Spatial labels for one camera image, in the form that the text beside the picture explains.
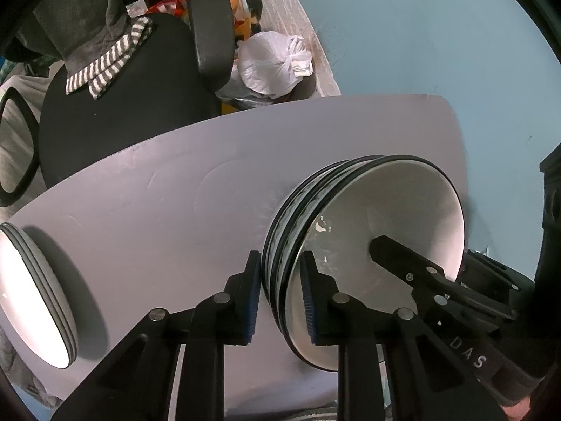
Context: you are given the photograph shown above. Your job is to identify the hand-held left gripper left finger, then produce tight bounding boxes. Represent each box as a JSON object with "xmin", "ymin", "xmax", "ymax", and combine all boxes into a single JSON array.
[{"xmin": 50, "ymin": 250, "xmax": 263, "ymax": 421}]

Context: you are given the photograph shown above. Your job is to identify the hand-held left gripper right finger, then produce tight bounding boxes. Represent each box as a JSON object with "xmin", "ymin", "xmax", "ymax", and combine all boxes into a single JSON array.
[{"xmin": 299, "ymin": 250, "xmax": 509, "ymax": 421}]

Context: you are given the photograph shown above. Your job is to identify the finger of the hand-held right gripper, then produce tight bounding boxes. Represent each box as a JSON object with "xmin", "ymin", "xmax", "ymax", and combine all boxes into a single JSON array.
[
  {"xmin": 465, "ymin": 250, "xmax": 535, "ymax": 294},
  {"xmin": 369, "ymin": 235, "xmax": 461, "ymax": 299}
]

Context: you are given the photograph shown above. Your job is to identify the white bowl grey patterned outside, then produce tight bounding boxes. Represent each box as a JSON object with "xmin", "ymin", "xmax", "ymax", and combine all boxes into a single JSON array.
[
  {"xmin": 261, "ymin": 160, "xmax": 351, "ymax": 316},
  {"xmin": 285, "ymin": 154, "xmax": 466, "ymax": 371},
  {"xmin": 269, "ymin": 155, "xmax": 386, "ymax": 343}
]

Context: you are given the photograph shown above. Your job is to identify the large white plate black rim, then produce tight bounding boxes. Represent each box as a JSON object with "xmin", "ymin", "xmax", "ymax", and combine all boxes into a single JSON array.
[{"xmin": 0, "ymin": 225, "xmax": 71, "ymax": 370}]

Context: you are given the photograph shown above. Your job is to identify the person's right hand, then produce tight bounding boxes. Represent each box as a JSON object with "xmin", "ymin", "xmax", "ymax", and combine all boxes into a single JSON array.
[{"xmin": 504, "ymin": 398, "xmax": 540, "ymax": 421}]

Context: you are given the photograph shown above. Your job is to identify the black office chair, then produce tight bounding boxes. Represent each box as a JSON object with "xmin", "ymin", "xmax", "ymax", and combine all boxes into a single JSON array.
[{"xmin": 0, "ymin": 0, "xmax": 237, "ymax": 207}]

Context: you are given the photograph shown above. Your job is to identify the tied white plastic bag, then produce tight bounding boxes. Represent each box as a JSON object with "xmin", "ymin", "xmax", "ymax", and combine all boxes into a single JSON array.
[{"xmin": 237, "ymin": 31, "xmax": 314, "ymax": 99}]

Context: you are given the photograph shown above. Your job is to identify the grey white striped cloth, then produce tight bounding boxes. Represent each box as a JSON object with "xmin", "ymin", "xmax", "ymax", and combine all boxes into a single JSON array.
[{"xmin": 66, "ymin": 16, "xmax": 154, "ymax": 99}]

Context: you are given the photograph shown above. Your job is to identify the orange yellow bag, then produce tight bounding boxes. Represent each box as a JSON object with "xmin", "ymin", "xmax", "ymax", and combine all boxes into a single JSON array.
[{"xmin": 225, "ymin": 0, "xmax": 264, "ymax": 38}]

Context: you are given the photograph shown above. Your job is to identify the grey jacket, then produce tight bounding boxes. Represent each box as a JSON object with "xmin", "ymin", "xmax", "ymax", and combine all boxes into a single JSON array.
[{"xmin": 18, "ymin": 0, "xmax": 132, "ymax": 71}]

